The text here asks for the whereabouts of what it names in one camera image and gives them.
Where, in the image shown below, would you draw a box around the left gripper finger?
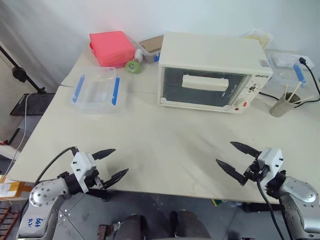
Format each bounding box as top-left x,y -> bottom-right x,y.
91,148 -> 117,161
103,167 -> 130,189

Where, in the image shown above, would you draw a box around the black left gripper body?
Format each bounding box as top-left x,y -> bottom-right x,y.
84,169 -> 110,200

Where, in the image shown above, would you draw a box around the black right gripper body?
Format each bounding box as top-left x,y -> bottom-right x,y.
240,156 -> 270,186

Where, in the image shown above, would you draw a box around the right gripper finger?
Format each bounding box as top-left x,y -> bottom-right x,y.
215,158 -> 248,186
229,141 -> 261,158

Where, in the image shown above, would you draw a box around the white toaster oven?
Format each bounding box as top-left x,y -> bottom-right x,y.
157,31 -> 274,115

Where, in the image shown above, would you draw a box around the dark rounded shape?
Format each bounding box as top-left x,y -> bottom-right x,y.
169,210 -> 211,240
111,213 -> 149,240

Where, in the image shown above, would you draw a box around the grey cup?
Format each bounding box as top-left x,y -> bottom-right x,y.
269,91 -> 302,119

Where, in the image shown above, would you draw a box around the clear bin two blue latches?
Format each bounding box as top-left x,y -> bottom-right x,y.
66,66 -> 127,115

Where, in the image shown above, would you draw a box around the yellow cardboard box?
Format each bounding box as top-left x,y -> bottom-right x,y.
0,174 -> 34,200

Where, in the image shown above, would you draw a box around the clear lidded bin blue latch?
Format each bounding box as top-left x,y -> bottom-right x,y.
264,48 -> 315,89

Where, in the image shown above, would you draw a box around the green tape roll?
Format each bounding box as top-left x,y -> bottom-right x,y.
125,59 -> 142,75

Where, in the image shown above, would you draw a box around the red brown slatted crate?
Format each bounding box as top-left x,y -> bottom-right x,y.
0,205 -> 20,240

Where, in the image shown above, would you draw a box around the small white bottle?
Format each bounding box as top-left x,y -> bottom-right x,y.
134,48 -> 144,64

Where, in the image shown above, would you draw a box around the pink lidded box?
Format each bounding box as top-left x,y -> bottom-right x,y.
88,30 -> 136,68

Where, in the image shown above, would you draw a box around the white power strip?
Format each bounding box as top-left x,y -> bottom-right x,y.
298,56 -> 315,68

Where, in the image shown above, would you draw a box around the clear container yellow contents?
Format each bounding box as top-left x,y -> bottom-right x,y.
243,28 -> 274,50

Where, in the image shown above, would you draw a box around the black tripod stand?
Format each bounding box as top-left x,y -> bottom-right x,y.
0,45 -> 47,95

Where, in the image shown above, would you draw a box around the clear box brown cardboard lid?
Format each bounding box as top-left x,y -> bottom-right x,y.
138,34 -> 165,65

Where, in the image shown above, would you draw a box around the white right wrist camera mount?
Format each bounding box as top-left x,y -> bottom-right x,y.
256,147 -> 284,181

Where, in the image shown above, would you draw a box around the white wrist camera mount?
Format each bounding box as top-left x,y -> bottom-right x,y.
70,151 -> 98,194
256,147 -> 284,181

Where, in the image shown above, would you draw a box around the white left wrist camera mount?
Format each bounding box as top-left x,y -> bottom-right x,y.
70,151 -> 98,194

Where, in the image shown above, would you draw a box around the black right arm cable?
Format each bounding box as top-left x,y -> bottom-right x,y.
254,174 -> 287,240

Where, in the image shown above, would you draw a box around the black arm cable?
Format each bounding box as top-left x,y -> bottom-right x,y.
34,145 -> 80,186
254,174 -> 287,240

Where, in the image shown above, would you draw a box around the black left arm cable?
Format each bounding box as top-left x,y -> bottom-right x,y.
34,145 -> 80,186

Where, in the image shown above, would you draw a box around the glass oven door white handle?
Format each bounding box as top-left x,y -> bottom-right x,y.
159,65 -> 252,111

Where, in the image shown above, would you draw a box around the white cable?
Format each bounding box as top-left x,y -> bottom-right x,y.
6,93 -> 31,174

